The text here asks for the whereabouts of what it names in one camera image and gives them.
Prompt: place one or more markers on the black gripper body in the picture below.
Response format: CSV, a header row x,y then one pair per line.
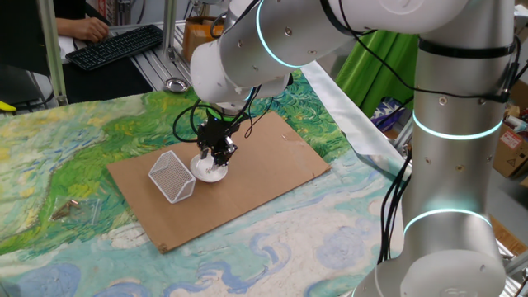
x,y
218,132

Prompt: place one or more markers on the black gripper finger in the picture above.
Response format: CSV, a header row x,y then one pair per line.
x,y
224,152
205,150

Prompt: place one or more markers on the white plate with flower print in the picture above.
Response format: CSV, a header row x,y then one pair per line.
x,y
206,175

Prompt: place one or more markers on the person's bare forearm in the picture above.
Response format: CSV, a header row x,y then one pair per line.
x,y
64,26

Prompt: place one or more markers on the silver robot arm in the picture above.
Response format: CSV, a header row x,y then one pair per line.
x,y
453,165

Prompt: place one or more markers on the person's bare hand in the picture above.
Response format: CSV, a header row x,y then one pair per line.
x,y
91,29

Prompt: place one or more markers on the brown cardboard sheet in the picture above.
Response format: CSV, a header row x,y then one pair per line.
x,y
268,165

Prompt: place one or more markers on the small metal dish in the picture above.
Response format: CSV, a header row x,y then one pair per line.
x,y
176,85

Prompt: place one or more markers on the painted landscape tablecloth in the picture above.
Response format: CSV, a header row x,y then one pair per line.
x,y
123,119

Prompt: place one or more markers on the black desk mat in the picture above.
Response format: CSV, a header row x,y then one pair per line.
x,y
107,82

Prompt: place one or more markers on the black keyboard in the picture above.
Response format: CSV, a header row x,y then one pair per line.
x,y
115,46

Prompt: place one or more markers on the clear plastic bag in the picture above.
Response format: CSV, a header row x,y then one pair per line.
x,y
82,212

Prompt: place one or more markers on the green curtain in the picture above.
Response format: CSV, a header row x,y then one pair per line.
x,y
371,74

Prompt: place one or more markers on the blue white patterned bag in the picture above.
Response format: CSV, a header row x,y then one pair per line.
x,y
385,115

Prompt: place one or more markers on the yellow object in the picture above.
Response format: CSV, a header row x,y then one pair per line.
x,y
6,107

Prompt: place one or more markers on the aluminium frame post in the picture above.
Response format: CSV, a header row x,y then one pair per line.
x,y
403,136
53,49
169,29

